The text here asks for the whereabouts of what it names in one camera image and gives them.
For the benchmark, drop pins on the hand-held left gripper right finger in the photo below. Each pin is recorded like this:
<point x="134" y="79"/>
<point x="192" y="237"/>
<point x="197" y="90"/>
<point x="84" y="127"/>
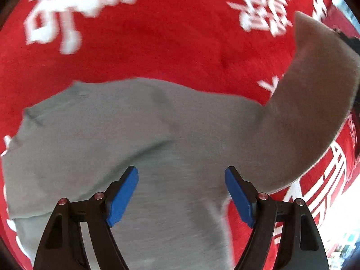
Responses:
<point x="239" y="197"/>

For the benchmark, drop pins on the red printed blanket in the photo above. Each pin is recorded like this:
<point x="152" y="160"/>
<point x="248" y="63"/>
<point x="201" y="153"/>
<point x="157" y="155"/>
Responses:
<point x="168" y="33"/>

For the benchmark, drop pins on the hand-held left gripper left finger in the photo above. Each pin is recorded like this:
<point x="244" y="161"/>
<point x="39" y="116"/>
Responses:
<point x="123" y="197"/>

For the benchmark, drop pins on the grey sweater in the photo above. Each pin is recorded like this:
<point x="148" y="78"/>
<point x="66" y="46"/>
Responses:
<point x="140" y="132"/>

